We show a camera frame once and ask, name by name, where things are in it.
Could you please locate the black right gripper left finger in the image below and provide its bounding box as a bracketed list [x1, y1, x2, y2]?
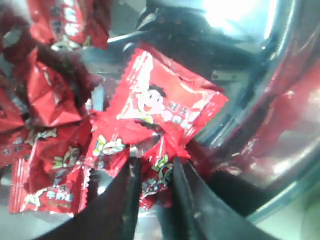
[38, 157, 142, 240]

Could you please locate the round steel plate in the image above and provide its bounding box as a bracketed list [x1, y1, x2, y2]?
[0, 0, 320, 240]

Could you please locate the red cartoon wrapped candy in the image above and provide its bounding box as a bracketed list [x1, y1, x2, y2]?
[106, 48, 229, 144]

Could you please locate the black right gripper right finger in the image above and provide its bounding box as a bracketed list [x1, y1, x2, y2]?
[160, 157, 274, 240]

